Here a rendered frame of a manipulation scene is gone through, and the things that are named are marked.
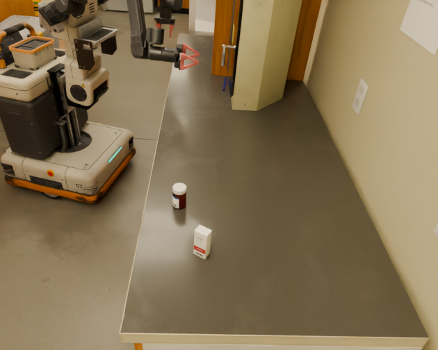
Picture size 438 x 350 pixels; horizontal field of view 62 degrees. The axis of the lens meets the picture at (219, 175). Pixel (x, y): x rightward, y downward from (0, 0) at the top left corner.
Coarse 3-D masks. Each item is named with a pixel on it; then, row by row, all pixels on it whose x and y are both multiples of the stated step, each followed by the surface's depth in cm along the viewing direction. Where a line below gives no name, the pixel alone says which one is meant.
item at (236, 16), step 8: (240, 0) 135; (240, 8) 136; (240, 16) 138; (232, 24) 166; (232, 32) 164; (232, 56) 157; (232, 64) 155; (232, 72) 153; (232, 80) 154; (232, 88) 156
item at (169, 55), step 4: (164, 48) 151; (168, 48) 150; (172, 48) 151; (176, 48) 150; (164, 52) 149; (168, 52) 149; (172, 52) 149; (176, 52) 146; (164, 56) 149; (168, 56) 149; (172, 56) 150; (176, 56) 147; (164, 60) 151; (168, 60) 151; (172, 60) 151; (176, 64) 149
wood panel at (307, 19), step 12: (216, 0) 168; (228, 0) 168; (312, 0) 169; (216, 12) 171; (228, 12) 171; (300, 12) 172; (312, 12) 172; (216, 24) 174; (228, 24) 174; (300, 24) 175; (312, 24) 175; (216, 36) 178; (228, 36) 178; (300, 36) 179; (312, 36) 179; (216, 48) 181; (300, 48) 182; (216, 60) 185; (300, 60) 186; (216, 72) 189; (288, 72) 190; (300, 72) 190
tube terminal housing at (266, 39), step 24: (264, 0) 134; (288, 0) 140; (264, 24) 139; (288, 24) 148; (240, 48) 145; (264, 48) 145; (288, 48) 157; (240, 72) 151; (264, 72) 152; (240, 96) 158; (264, 96) 161
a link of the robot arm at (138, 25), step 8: (128, 0) 149; (136, 0) 148; (128, 8) 150; (136, 8) 148; (136, 16) 149; (144, 16) 152; (136, 24) 150; (144, 24) 152; (136, 32) 150; (144, 32) 152; (136, 40) 150; (144, 40) 152; (136, 56) 152; (144, 56) 153
